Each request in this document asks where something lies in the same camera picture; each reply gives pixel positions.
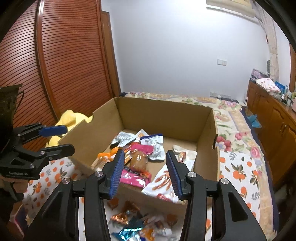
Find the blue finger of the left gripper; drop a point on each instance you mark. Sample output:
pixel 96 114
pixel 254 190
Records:
pixel 59 152
pixel 49 131

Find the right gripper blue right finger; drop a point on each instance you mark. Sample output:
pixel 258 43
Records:
pixel 176 172

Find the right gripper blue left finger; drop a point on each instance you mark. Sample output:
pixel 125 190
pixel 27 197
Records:
pixel 114 174

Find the pink orange snack packet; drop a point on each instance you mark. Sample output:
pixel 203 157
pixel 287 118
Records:
pixel 135 171

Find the white red snack pouch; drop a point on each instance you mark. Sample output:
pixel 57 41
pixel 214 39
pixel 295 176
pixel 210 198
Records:
pixel 156 141

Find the blue foil snack packet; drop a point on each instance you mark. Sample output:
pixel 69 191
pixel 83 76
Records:
pixel 130 231

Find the yellow plush toy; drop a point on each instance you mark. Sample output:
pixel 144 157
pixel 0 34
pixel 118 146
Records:
pixel 70 119

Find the brown foil snack packet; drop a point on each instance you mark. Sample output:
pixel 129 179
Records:
pixel 128 209

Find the orange print white blanket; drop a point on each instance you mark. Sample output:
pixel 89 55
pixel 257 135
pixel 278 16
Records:
pixel 58 218

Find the brown louvered wardrobe door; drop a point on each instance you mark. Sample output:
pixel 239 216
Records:
pixel 61 54

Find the wooden sideboard cabinet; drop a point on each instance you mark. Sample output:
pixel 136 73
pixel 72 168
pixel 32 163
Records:
pixel 277 133

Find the folded floral cloth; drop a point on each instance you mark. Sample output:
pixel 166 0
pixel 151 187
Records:
pixel 268 85

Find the beige curtain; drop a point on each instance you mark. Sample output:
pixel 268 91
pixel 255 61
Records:
pixel 266 21

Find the white wall switch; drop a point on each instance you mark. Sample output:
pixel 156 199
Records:
pixel 221 62

